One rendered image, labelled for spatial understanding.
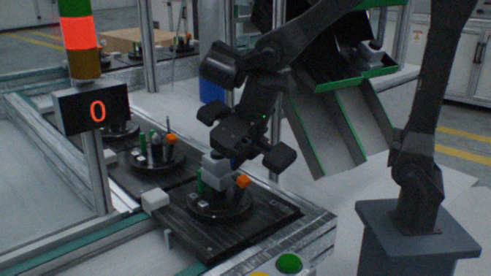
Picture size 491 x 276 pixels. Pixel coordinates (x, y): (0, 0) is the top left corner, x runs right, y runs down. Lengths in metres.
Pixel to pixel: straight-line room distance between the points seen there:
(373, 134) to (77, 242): 0.74
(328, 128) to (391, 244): 0.42
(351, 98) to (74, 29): 0.70
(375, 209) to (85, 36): 0.56
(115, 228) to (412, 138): 0.58
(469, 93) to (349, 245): 3.84
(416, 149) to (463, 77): 4.07
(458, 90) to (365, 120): 3.64
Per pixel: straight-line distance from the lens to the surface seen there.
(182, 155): 1.02
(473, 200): 1.23
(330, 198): 1.10
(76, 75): 0.73
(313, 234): 0.82
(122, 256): 0.85
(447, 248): 0.67
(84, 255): 0.87
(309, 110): 0.99
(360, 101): 1.12
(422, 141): 0.61
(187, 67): 2.14
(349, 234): 0.99
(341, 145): 0.99
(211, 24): 1.67
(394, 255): 0.63
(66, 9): 0.71
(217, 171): 0.79
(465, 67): 4.64
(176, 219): 0.83
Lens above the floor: 1.45
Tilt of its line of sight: 25 degrees down
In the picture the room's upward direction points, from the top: straight up
